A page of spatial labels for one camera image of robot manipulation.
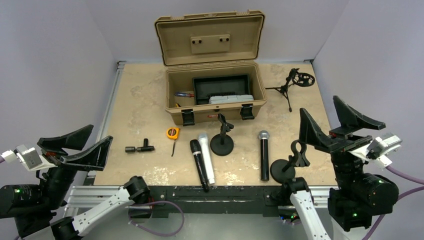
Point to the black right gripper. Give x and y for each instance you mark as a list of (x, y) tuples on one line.
[(342, 137)]

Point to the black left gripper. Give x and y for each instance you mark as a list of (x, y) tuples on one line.
[(94, 157)]

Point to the black tripod mic stand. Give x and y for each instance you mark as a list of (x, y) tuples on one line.
[(294, 78)]

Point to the silver-head black microphone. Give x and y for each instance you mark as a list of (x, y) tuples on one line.
[(264, 155)]

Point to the black handheld microphone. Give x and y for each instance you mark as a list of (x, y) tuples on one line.
[(199, 161)]

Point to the black round-base mic stand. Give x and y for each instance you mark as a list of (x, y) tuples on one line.
[(222, 144)]

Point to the white handheld microphone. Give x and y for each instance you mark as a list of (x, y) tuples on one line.
[(205, 149)]

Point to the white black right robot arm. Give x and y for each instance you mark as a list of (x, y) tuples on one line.
[(359, 196)]

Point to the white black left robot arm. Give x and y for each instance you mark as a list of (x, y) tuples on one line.
[(33, 206)]

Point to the black T-shaped pipe fitting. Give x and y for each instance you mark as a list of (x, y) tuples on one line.
[(145, 148)]

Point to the yellow tape measure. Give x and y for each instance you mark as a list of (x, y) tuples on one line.
[(173, 134)]

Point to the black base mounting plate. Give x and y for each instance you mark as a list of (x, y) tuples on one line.
[(267, 201)]

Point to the grey plastic case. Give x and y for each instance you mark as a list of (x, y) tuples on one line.
[(213, 100)]

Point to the red blue screwdriver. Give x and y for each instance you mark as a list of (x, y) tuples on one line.
[(184, 94)]

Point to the tan plastic toolbox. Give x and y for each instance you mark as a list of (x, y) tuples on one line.
[(210, 45)]

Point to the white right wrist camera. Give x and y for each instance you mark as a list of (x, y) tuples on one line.
[(378, 150)]

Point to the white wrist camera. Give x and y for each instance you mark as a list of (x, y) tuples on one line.
[(28, 157), (378, 150)]

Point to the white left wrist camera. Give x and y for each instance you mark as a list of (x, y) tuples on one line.
[(28, 157)]

